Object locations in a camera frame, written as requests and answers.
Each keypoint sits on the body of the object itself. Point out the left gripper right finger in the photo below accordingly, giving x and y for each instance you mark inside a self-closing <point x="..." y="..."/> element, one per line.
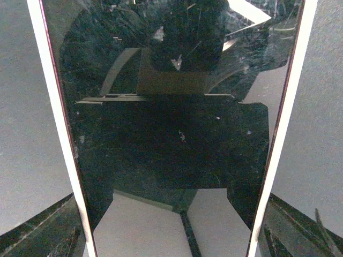
<point x="286" y="231"/>

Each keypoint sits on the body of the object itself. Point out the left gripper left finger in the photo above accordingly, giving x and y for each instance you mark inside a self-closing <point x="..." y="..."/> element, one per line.
<point x="56" y="231"/>

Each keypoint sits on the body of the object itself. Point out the phone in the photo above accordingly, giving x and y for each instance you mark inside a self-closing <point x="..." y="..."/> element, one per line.
<point x="184" y="94"/>

